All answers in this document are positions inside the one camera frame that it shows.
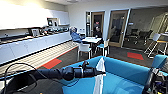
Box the wood framed glass door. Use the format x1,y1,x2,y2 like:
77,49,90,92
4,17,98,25
89,11,106,38

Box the white upper kitchen cabinets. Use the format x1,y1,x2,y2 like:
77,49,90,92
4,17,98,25
0,6,71,30

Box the blue sofa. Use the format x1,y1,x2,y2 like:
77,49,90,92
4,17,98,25
61,54,168,94

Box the blue armchair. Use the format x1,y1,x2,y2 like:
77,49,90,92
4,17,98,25
151,54,168,73

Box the blue seat chair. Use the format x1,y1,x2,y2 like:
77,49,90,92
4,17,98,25
96,38,111,57

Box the white frame high stool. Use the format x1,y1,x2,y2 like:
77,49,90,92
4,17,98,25
144,32,168,58

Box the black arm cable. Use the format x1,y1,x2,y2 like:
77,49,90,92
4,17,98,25
2,62,40,94

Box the white lower kitchen cabinets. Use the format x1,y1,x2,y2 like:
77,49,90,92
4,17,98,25
0,31,73,65

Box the black framed counter display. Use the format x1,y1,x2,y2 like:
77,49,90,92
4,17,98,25
30,27,41,37

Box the white kitchen cabinets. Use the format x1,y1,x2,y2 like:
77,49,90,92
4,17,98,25
0,6,71,30
0,31,73,65

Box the white frame chair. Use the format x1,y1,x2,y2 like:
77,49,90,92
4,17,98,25
76,42,93,62

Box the white clothes hanger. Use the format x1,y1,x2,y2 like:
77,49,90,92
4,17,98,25
95,61,107,76

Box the person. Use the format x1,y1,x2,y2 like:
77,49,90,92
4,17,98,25
69,26,85,45
93,22,103,38

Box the black office chair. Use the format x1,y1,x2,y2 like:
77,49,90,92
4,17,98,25
127,28,140,44
139,29,155,45

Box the white rectangular table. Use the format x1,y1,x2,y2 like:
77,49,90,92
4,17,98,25
81,36,103,45

